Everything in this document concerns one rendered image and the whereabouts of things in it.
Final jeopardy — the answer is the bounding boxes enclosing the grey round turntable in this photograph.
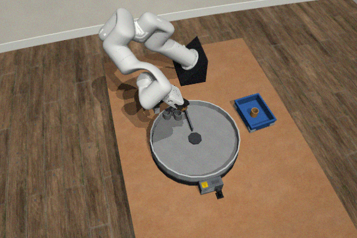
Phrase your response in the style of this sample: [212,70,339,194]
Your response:
[150,100,241,199]

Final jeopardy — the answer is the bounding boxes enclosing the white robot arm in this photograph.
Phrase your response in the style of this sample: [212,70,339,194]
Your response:
[98,8,199,114]

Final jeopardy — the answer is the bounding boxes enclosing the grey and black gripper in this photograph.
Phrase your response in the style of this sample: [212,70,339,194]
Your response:
[162,84,190,109]

